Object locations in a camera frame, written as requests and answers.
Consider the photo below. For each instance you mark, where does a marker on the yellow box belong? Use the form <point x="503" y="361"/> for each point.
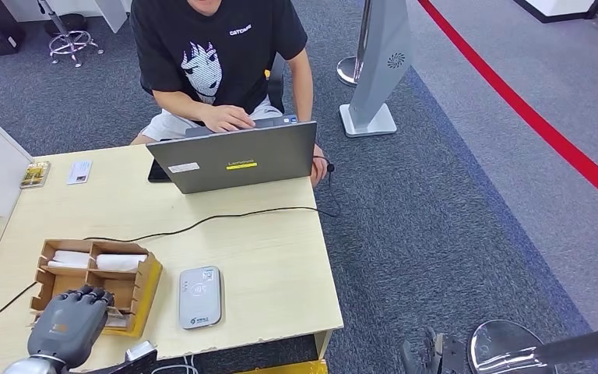
<point x="288" y="368"/>

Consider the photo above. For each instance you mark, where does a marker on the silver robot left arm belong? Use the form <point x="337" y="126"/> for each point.
<point x="33" y="365"/>

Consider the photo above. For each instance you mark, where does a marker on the person's right hand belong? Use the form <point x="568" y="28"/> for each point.
<point x="227" y="118"/>

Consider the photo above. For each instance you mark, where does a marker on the person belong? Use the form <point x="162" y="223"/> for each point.
<point x="216" y="51"/>

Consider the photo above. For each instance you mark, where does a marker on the white platform with black edge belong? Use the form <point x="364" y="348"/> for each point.
<point x="557" y="8"/>

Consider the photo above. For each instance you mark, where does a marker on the grey kiosk stand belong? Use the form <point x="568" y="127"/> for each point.
<point x="380" y="67"/>

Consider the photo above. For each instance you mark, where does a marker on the white desk panel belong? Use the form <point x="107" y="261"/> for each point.
<point x="112" y="10"/>

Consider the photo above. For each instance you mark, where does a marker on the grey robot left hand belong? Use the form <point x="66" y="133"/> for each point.
<point x="69" y="325"/>

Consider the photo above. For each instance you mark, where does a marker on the wooden card organizer box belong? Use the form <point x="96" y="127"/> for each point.
<point x="123" y="289"/>

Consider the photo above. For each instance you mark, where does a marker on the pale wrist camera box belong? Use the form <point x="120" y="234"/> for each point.
<point x="140" y="351"/>

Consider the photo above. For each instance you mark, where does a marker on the person's right forearm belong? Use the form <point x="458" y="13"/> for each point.
<point x="180" y="106"/>

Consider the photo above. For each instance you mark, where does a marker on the white ID card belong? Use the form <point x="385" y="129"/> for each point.
<point x="79" y="172"/>

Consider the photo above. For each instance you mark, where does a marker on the yellow room key card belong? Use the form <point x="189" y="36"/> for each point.
<point x="35" y="174"/>

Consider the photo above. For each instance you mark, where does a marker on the grey card reader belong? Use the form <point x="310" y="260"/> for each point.
<point x="199" y="298"/>

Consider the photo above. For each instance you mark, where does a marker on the dark robot right hand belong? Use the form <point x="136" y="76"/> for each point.
<point x="448" y="359"/>

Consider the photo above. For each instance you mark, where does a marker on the grey laptop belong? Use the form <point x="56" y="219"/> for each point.
<point x="237" y="164"/>

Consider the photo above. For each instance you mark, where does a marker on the black office chair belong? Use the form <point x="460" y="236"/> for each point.
<point x="277" y="88"/>

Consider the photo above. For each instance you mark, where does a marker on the chrome stool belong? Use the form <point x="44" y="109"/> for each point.
<point x="71" y="44"/>

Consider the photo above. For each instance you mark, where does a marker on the black pad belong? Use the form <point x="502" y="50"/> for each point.
<point x="155" y="174"/>

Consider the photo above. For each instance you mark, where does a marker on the white card stack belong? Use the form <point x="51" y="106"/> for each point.
<point x="117" y="321"/>
<point x="69" y="259"/>
<point x="121" y="262"/>

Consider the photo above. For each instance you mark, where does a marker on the person's left forearm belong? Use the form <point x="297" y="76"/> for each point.
<point x="304" y="98"/>

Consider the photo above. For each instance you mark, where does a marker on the black round seat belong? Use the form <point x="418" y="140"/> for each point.
<point x="71" y="22"/>

